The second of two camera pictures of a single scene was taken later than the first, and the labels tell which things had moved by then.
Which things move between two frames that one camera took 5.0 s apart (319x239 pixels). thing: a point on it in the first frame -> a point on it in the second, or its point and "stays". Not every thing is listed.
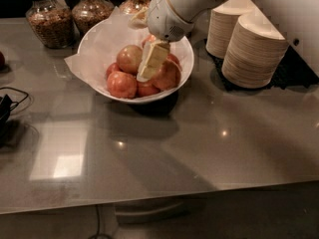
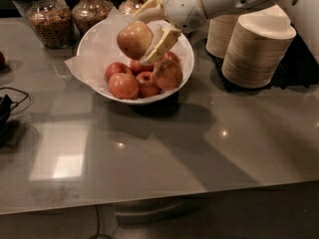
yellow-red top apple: x=129 y=59 -> x=134 y=39
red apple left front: x=122 y=85 stays
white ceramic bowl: x=102 y=43 stays
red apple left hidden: x=112 y=68 stays
